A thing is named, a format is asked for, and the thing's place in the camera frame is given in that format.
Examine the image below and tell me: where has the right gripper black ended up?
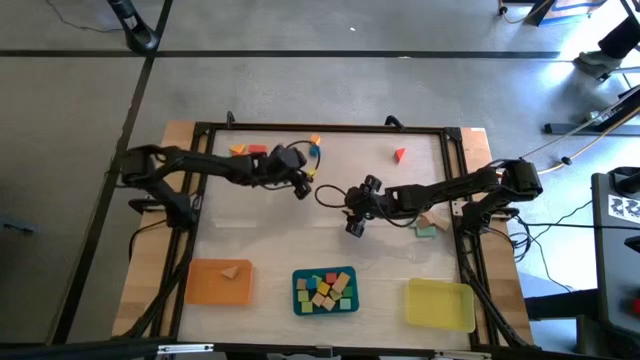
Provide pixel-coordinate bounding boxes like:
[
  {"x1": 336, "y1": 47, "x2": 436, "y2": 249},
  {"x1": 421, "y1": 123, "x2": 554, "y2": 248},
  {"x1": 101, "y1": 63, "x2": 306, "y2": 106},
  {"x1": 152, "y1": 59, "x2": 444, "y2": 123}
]
[{"x1": 343, "y1": 174, "x2": 397, "y2": 239}]

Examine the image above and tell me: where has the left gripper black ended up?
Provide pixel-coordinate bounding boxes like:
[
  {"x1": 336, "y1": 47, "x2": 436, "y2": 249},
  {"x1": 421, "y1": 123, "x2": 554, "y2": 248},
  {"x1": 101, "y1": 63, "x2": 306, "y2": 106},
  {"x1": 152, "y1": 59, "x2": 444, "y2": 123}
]
[{"x1": 263, "y1": 143, "x2": 315, "y2": 202}]

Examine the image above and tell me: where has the white work surface sheet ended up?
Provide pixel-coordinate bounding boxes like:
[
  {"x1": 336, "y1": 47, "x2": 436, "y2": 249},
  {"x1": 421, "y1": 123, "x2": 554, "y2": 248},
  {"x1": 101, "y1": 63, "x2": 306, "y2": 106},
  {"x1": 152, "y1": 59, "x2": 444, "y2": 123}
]
[{"x1": 178, "y1": 129, "x2": 475, "y2": 350}]

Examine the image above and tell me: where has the teal plastic tray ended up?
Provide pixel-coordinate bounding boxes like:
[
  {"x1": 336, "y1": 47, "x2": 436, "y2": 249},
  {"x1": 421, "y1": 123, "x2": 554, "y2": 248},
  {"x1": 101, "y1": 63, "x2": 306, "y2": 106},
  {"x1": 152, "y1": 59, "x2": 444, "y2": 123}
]
[{"x1": 291, "y1": 265, "x2": 361, "y2": 317}]

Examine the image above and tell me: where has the yellow plastic tray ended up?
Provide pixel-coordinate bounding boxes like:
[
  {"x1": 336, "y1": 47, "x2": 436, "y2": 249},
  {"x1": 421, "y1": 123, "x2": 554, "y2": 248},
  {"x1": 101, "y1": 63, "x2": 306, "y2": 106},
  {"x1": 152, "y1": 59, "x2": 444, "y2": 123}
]
[{"x1": 403, "y1": 277, "x2": 477, "y2": 334}]

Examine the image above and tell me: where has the orange plastic tray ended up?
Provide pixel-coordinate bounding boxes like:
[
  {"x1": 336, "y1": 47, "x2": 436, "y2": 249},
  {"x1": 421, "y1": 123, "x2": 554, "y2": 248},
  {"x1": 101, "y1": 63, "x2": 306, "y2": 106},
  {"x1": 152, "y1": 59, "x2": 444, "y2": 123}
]
[{"x1": 184, "y1": 258, "x2": 255, "y2": 307}]

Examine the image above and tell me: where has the black desk base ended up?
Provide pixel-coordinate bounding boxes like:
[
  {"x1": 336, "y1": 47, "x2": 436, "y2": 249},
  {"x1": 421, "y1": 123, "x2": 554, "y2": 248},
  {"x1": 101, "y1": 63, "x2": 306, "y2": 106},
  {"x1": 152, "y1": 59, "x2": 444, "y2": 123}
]
[{"x1": 543, "y1": 82, "x2": 640, "y2": 136}]

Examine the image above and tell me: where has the black equipment cabinet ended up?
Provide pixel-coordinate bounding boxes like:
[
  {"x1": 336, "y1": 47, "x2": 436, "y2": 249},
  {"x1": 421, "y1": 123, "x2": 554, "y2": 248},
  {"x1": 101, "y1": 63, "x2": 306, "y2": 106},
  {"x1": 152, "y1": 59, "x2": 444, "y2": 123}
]
[{"x1": 524, "y1": 167, "x2": 640, "y2": 360}]

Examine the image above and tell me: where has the white printed sticker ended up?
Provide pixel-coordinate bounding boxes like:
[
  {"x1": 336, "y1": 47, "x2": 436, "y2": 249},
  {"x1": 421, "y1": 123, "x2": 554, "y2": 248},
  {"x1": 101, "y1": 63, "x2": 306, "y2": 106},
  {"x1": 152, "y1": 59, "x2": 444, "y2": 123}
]
[{"x1": 606, "y1": 193, "x2": 640, "y2": 225}]

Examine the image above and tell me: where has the person's shoe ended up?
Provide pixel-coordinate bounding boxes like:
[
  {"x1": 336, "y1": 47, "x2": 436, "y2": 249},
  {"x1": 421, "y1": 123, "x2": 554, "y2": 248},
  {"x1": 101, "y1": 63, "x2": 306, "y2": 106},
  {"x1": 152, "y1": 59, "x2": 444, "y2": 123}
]
[{"x1": 572, "y1": 51, "x2": 624, "y2": 81}]

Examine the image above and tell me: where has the blue and white box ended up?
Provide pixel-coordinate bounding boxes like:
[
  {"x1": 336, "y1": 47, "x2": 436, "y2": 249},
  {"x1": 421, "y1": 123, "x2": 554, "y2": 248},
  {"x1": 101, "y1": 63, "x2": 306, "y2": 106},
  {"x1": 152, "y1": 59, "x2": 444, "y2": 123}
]
[{"x1": 523, "y1": 0, "x2": 609, "y2": 27}]

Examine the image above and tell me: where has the dark floor object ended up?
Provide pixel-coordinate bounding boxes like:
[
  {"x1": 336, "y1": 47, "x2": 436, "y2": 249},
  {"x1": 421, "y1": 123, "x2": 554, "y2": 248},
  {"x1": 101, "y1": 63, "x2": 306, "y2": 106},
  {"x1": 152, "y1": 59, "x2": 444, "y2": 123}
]
[{"x1": 1, "y1": 222, "x2": 35, "y2": 236}]

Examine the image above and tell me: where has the person's leg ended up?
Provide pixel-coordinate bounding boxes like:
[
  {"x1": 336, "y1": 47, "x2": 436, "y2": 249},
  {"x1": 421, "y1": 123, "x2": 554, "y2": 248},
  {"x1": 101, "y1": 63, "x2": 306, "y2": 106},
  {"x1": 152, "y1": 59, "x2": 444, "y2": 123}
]
[{"x1": 597, "y1": 14, "x2": 640, "y2": 60}]

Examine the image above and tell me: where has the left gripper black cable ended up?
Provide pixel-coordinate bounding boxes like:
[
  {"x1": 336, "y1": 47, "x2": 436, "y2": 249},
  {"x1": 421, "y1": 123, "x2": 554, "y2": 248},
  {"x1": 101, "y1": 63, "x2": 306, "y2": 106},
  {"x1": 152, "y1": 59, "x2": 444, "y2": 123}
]
[{"x1": 285, "y1": 140, "x2": 322, "y2": 177}]

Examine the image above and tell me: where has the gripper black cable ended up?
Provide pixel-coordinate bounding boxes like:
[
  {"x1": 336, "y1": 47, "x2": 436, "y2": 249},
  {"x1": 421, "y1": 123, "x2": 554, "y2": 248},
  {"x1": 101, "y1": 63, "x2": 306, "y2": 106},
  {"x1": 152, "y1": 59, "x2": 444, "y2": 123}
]
[
  {"x1": 313, "y1": 183, "x2": 352, "y2": 210},
  {"x1": 285, "y1": 140, "x2": 322, "y2": 177}
]

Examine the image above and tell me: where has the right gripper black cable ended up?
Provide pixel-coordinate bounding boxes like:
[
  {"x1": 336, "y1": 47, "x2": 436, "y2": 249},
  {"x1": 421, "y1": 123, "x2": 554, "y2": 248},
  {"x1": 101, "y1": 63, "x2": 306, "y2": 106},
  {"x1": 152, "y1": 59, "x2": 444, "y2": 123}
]
[{"x1": 313, "y1": 183, "x2": 352, "y2": 210}]

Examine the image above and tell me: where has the black metal table frame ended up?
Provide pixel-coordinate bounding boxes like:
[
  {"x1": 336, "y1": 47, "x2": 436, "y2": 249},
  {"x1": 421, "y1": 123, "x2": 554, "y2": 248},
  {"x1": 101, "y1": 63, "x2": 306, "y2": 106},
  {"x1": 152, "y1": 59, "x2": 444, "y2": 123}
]
[{"x1": 117, "y1": 121, "x2": 544, "y2": 351}]

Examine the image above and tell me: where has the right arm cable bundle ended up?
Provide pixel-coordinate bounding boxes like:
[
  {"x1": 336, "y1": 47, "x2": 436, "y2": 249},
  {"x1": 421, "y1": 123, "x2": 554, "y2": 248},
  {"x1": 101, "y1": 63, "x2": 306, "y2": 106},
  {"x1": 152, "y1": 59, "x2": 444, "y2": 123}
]
[{"x1": 499, "y1": 214, "x2": 574, "y2": 294}]

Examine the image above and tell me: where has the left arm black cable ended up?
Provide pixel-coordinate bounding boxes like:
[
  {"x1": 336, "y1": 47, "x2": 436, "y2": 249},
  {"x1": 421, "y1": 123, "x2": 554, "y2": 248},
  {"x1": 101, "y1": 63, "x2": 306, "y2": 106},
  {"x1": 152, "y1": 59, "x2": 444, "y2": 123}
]
[{"x1": 127, "y1": 218, "x2": 169, "y2": 262}]

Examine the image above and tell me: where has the silver metal bracket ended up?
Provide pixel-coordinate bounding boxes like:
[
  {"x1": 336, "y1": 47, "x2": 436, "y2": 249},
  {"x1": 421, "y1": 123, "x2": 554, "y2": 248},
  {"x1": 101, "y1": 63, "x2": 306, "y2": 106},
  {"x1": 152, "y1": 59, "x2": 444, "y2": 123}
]
[
  {"x1": 156, "y1": 343, "x2": 215, "y2": 357},
  {"x1": 432, "y1": 349, "x2": 492, "y2": 360}
]

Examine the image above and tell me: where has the thin black floor cable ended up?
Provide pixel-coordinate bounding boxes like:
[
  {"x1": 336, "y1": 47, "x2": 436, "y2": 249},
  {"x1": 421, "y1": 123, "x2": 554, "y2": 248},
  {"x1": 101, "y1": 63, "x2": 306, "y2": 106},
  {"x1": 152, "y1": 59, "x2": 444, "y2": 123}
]
[{"x1": 559, "y1": 199, "x2": 594, "y2": 221}]

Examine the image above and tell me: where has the long yellow floor cable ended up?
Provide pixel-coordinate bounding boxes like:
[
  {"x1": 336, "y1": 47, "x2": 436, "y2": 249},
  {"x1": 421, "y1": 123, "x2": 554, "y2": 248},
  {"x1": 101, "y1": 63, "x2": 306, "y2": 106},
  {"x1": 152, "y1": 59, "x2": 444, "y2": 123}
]
[{"x1": 524, "y1": 117, "x2": 640, "y2": 176}]

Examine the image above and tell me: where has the short yellow cable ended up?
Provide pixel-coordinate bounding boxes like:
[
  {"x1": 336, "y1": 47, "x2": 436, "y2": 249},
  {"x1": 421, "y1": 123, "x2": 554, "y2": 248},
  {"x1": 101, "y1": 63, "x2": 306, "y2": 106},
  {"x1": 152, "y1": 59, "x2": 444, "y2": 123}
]
[{"x1": 497, "y1": 2, "x2": 540, "y2": 25}]

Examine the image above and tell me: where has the straight black cable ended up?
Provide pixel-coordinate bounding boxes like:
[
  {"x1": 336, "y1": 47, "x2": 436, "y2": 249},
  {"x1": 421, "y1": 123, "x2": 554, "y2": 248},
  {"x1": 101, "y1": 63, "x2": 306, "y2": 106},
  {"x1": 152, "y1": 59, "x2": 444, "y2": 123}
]
[{"x1": 524, "y1": 222, "x2": 640, "y2": 232}]

